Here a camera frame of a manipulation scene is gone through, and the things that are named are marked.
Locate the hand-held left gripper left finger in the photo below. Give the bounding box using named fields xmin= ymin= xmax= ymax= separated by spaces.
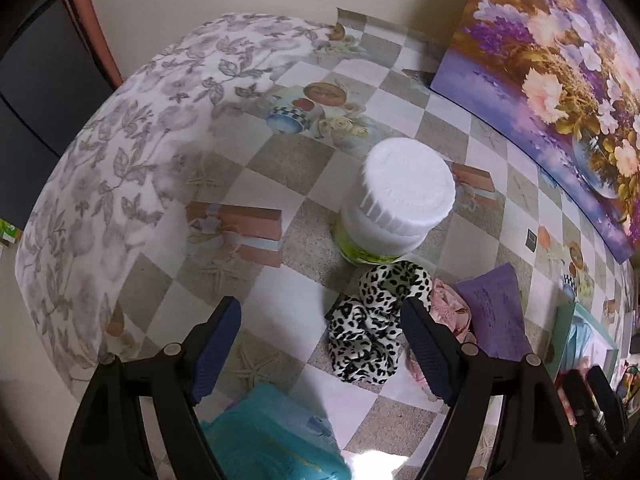
xmin=59 ymin=296 xmax=242 ymax=480

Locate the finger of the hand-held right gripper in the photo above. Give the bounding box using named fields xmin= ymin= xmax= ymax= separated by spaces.
xmin=586 ymin=366 xmax=627 ymax=443
xmin=564 ymin=369 xmax=597 ymax=428

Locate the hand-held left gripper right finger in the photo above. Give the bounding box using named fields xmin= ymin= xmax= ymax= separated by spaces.
xmin=400 ymin=297 xmax=583 ymax=480

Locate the pink white zigzag cloth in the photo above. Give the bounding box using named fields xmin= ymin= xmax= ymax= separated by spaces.
xmin=405 ymin=280 xmax=473 ymax=401

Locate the teal tray white inside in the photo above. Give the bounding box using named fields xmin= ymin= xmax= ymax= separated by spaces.
xmin=547 ymin=302 xmax=621 ymax=386

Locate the leopard print scrunchie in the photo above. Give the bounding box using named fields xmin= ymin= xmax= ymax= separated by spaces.
xmin=327 ymin=260 xmax=433 ymax=386

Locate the purple paper packet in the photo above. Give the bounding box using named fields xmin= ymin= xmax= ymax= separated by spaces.
xmin=454 ymin=262 xmax=533 ymax=361

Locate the teal knitted pouch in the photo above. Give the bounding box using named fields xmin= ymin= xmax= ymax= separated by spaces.
xmin=200 ymin=385 xmax=351 ymax=480

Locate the white lidded pill bottle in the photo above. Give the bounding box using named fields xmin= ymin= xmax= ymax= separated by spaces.
xmin=334 ymin=138 xmax=457 ymax=266

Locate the white grey floral cloth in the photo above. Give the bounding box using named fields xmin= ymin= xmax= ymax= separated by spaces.
xmin=15 ymin=14 xmax=341 ymax=401

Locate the green box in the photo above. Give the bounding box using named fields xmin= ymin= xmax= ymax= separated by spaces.
xmin=0 ymin=219 xmax=23 ymax=247

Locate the flower painting canvas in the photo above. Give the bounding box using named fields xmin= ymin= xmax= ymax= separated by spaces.
xmin=431 ymin=0 xmax=640 ymax=263

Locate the dark blue panel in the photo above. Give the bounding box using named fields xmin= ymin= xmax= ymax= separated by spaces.
xmin=0 ymin=0 xmax=112 ymax=231

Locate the reddish brown board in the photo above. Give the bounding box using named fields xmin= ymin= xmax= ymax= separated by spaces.
xmin=70 ymin=0 xmax=124 ymax=88

